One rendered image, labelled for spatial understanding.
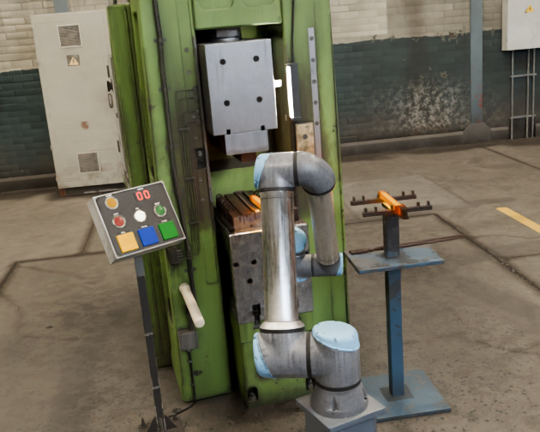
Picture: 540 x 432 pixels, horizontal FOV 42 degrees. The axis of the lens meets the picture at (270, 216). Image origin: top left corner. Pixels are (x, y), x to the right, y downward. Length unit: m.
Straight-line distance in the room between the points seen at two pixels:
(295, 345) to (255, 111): 1.29
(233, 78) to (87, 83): 5.44
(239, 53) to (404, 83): 6.53
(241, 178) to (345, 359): 1.69
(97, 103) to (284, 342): 6.50
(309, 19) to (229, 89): 0.53
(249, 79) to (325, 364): 1.43
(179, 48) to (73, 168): 5.54
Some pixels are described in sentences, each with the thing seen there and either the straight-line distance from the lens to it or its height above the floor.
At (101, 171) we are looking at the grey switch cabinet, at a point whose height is 0.27.
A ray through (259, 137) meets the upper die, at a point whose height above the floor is 1.33.
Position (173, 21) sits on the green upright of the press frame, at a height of 1.87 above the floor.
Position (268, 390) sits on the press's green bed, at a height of 0.09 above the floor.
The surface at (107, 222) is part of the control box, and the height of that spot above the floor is 1.10.
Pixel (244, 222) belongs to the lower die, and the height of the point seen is 0.95.
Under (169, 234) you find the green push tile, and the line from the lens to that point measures 3.07.
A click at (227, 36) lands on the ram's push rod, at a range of 3.37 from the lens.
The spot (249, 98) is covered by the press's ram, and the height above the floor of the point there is 1.52.
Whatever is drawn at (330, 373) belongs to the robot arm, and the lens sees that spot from 2.32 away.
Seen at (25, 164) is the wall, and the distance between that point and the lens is 9.43.
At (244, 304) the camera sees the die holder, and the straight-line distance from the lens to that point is 3.36.
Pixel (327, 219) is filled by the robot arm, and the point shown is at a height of 1.16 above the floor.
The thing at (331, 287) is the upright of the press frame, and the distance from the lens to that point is 3.70.
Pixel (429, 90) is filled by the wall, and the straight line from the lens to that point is 9.72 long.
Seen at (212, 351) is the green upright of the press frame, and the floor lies 0.26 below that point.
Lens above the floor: 1.85
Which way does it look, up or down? 16 degrees down
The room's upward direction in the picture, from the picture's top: 5 degrees counter-clockwise
